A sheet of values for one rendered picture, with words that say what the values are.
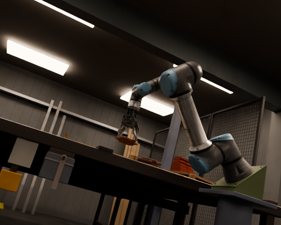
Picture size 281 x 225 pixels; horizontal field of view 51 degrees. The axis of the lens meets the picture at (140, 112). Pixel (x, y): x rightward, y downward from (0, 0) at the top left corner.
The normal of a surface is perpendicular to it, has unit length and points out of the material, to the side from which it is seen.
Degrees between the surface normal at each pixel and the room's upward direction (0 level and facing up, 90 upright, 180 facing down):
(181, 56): 90
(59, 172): 90
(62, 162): 90
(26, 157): 90
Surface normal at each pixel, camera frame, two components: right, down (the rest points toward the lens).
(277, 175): -0.87, -0.35
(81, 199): 0.41, -0.18
